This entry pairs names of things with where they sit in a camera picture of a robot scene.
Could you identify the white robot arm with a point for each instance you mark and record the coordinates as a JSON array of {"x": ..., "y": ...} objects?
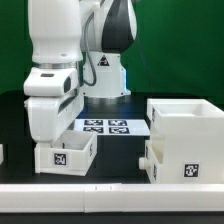
[{"x": 77, "y": 47}]

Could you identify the white drawer with knob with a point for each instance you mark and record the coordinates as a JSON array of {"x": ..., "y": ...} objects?
[{"x": 151, "y": 163}]

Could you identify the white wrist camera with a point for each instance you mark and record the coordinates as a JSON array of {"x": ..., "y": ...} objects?
[{"x": 50, "y": 83}]

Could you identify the marker tag sheet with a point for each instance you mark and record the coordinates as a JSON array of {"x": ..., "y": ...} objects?
[{"x": 115, "y": 127}]

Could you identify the white front fence rail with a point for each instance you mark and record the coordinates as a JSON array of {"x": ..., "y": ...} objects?
[{"x": 91, "y": 198}]

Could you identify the white drawer cabinet box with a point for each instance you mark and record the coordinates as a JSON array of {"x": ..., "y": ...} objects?
[{"x": 190, "y": 135}]

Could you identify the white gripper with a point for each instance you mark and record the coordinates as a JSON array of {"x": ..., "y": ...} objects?
[{"x": 49, "y": 117}]

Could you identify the white left fence piece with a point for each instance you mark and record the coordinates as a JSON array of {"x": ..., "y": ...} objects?
[{"x": 1, "y": 154}]

